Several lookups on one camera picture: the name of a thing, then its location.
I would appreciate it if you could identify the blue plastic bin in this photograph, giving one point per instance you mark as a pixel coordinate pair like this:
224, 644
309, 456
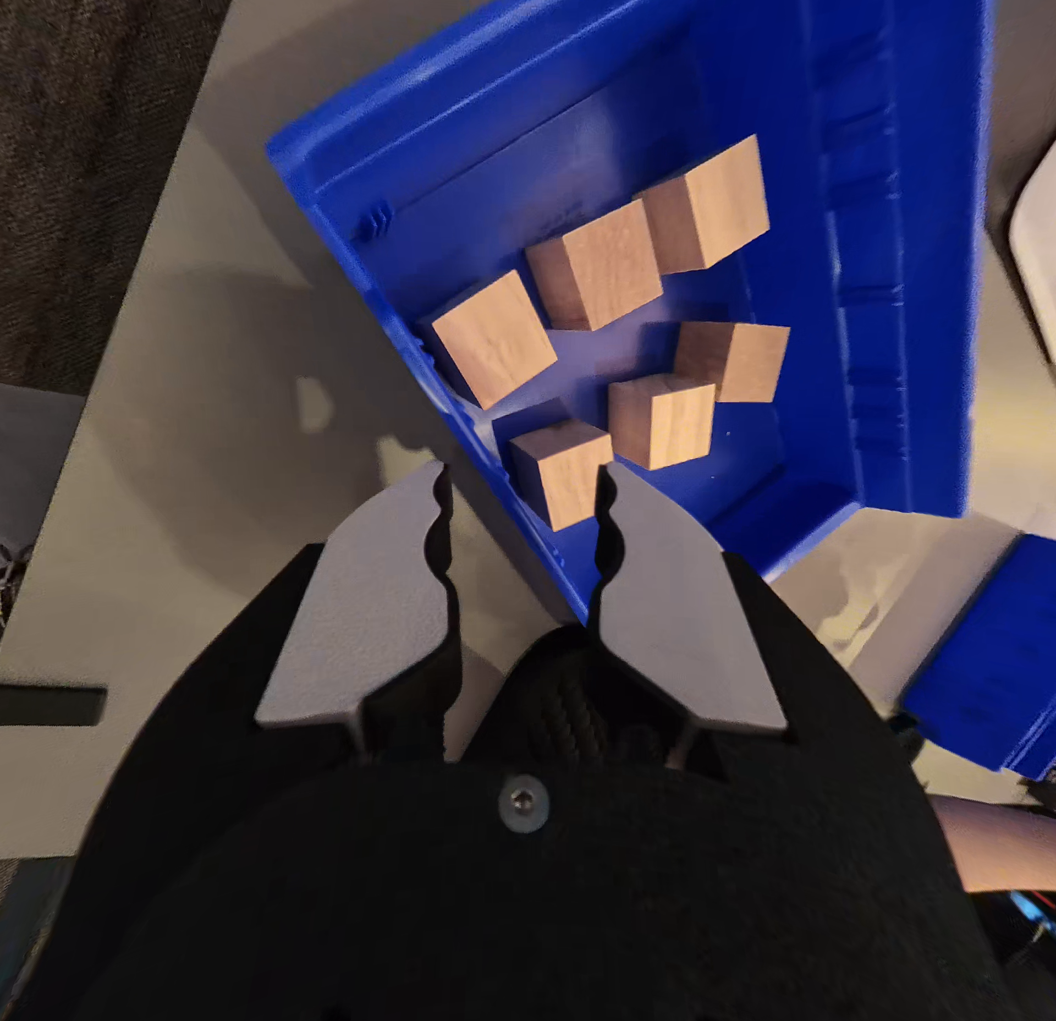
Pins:
990, 674
742, 72

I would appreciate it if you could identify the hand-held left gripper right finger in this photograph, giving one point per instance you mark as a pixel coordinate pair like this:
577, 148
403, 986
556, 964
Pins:
685, 625

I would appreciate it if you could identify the group of wooden cubes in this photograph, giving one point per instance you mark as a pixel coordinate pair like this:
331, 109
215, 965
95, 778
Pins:
602, 270

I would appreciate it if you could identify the person's right forearm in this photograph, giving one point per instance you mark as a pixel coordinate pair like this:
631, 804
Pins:
998, 839

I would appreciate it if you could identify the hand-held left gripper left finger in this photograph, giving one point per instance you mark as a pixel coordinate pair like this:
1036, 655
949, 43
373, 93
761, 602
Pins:
363, 617

